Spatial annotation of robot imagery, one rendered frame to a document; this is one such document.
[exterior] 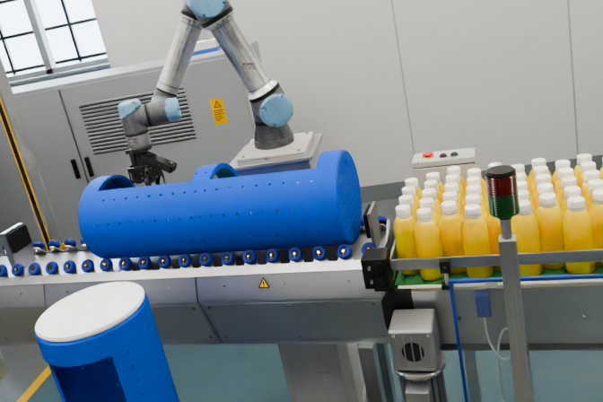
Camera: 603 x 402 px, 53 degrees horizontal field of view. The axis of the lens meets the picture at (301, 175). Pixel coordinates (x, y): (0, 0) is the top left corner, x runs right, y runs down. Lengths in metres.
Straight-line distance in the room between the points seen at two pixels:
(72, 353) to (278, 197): 0.67
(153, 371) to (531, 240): 1.01
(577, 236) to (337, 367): 1.22
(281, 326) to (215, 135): 1.69
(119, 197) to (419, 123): 2.98
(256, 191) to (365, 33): 2.85
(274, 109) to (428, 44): 2.57
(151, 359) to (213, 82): 2.01
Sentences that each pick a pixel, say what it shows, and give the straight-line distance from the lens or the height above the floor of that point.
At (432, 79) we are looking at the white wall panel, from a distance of 4.51.
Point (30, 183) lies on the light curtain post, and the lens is 2.75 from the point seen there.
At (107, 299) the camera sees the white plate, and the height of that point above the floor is 1.04.
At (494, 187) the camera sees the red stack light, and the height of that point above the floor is 1.23.
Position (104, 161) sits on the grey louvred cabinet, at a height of 0.97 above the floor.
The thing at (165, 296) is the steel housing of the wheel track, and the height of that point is 0.85.
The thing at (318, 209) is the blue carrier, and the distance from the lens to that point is 1.69.
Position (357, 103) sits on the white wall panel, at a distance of 4.55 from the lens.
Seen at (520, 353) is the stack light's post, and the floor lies 0.81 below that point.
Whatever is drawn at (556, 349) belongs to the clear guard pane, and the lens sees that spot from 1.67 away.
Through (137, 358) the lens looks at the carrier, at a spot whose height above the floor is 0.92.
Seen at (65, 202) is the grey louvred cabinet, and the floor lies 0.75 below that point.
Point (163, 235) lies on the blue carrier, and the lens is 1.92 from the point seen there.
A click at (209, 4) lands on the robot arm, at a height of 1.71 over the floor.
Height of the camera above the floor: 1.71
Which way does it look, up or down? 17 degrees down
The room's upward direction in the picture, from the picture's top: 12 degrees counter-clockwise
